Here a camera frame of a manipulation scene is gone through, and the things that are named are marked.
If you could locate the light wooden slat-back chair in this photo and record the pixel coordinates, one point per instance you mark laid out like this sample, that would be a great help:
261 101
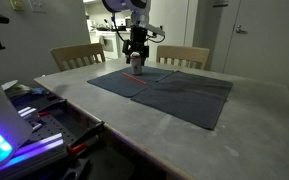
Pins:
77 51
182 52

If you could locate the red and silver soda can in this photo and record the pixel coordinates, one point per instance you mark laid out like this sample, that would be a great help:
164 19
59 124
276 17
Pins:
136 66

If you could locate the silver aluminium rail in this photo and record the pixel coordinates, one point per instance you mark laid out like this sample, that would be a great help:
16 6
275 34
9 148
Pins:
40 146
25 111

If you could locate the dark blue cloth mat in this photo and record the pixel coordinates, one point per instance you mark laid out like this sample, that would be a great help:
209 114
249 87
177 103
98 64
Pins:
117 85
184 100

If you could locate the white room door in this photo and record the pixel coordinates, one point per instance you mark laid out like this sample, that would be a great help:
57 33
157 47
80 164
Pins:
267 43

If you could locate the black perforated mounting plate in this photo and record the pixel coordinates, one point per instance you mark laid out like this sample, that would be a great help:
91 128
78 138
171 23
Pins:
55 128

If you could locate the white light switch plate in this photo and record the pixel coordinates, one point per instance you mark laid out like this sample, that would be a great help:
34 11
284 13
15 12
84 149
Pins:
38 5

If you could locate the white double closet doors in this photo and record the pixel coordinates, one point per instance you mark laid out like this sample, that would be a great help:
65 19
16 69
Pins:
170 20

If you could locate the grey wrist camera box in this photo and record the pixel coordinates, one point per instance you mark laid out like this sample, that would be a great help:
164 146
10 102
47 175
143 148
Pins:
155 31

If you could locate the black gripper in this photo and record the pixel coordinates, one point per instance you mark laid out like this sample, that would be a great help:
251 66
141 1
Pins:
139 35

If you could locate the yellowish wall thermostat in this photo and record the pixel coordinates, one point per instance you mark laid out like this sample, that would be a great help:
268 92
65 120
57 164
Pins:
17 4

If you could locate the red drinking straw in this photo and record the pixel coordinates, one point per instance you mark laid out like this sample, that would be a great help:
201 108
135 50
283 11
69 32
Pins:
134 78

